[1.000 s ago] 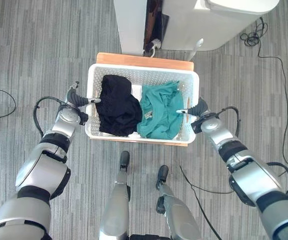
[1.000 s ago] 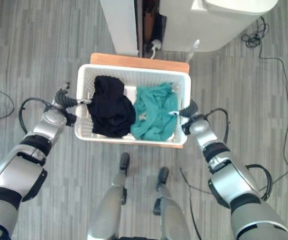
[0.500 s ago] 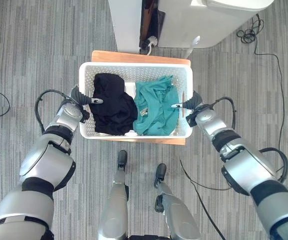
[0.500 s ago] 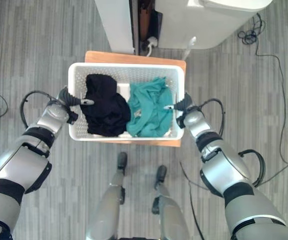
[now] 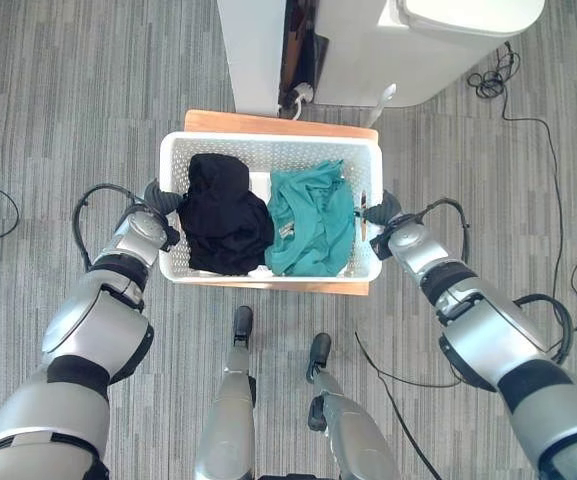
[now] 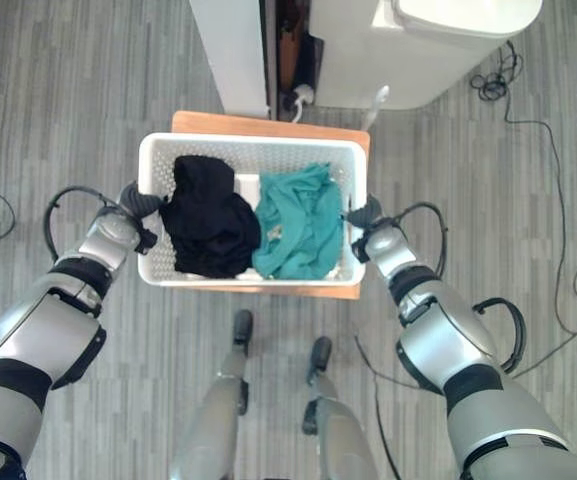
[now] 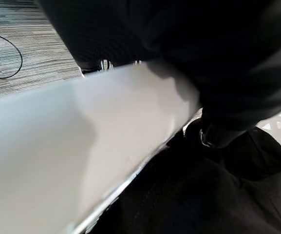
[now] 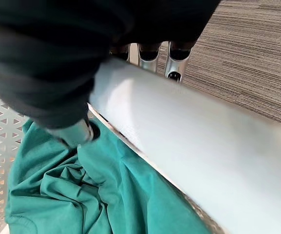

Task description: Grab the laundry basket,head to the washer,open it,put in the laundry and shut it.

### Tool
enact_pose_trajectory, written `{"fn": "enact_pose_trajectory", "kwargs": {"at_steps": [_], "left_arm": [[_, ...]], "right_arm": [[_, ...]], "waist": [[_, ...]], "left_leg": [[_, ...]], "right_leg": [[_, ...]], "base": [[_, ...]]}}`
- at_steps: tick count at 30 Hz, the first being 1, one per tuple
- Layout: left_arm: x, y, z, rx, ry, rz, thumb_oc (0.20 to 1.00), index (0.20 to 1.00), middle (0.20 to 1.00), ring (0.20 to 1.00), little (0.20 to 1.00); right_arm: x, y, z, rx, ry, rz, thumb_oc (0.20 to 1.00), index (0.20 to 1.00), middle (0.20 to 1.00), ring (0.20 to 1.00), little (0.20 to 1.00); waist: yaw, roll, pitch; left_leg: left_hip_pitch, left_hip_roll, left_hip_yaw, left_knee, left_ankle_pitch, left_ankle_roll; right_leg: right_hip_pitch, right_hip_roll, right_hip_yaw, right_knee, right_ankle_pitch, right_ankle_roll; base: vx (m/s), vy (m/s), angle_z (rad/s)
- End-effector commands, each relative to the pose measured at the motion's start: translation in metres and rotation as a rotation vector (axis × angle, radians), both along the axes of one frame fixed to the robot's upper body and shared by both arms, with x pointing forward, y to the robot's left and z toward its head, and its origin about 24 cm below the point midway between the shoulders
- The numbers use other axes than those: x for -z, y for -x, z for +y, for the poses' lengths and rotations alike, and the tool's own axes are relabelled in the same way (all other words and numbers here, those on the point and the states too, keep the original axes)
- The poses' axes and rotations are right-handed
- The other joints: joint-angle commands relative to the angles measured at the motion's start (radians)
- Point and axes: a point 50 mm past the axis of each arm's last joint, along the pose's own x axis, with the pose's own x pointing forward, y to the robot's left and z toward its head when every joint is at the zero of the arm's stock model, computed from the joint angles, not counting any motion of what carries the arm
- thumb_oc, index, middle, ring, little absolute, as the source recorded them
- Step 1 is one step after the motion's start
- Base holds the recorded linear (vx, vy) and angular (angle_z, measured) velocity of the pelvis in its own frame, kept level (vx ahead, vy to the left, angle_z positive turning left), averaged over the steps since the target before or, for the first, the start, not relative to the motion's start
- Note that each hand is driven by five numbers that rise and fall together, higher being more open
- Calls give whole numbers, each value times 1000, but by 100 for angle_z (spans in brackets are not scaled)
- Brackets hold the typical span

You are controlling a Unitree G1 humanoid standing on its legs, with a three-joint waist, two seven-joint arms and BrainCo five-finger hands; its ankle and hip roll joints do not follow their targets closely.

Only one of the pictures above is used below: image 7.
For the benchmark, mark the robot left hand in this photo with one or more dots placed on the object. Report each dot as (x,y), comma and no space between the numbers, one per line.
(179,31)

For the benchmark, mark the white plastic laundry basket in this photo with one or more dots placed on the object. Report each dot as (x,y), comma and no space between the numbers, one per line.
(57,136)

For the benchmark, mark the black laundry garment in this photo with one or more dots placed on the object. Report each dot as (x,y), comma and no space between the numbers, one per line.
(203,190)

